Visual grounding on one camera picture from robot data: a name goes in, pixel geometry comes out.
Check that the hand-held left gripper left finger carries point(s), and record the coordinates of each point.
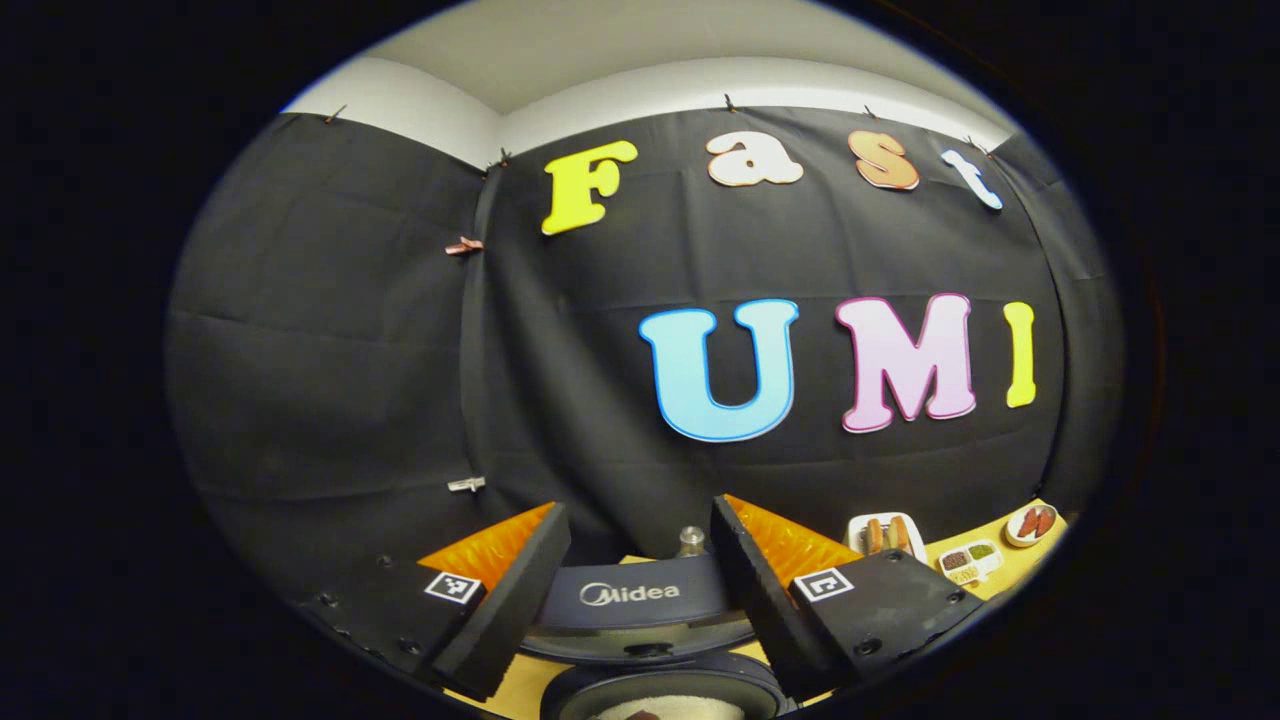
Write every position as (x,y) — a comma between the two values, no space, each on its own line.
(515,600)

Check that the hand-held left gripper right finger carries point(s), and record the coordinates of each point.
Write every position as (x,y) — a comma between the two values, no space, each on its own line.
(755,590)

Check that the black rice cooker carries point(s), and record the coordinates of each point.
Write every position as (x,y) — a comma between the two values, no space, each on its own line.
(640,610)

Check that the heap of white rice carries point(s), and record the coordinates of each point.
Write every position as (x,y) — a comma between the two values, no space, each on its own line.
(670,710)

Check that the small clear glass bottle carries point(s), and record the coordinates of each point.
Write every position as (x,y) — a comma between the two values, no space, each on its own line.
(691,543)

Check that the white toaster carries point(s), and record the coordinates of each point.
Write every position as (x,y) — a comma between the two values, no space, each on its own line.
(855,535)

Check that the silver backdrop clip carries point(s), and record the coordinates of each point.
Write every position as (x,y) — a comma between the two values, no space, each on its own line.
(467,484)

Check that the toast bread slice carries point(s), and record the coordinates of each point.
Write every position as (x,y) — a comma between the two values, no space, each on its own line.
(875,536)
(899,534)

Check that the white divided bean dish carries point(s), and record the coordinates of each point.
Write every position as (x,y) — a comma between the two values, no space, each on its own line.
(968,562)

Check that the white round plate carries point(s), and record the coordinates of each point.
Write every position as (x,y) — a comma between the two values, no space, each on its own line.
(1012,532)

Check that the red meat slice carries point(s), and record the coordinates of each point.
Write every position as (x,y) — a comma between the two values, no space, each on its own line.
(1045,520)
(1028,523)

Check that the copper backdrop clip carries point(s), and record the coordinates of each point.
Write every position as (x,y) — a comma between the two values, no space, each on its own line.
(464,246)

